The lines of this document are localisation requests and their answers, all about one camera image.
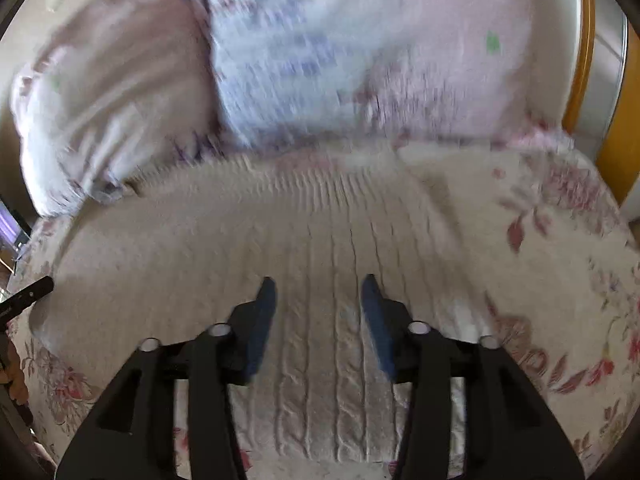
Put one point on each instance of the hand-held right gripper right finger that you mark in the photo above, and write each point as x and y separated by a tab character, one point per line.
376	322

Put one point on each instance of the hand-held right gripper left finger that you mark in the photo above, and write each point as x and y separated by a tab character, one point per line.
262	322

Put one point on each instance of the floral bed sheet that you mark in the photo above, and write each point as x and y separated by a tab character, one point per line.
560	260

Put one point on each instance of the pink pillow with tree print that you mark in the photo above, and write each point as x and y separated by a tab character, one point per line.
380	45

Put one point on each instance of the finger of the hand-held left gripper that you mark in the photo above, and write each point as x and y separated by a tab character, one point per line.
30	295

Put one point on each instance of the pink floral pillow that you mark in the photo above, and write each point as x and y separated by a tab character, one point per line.
110	90

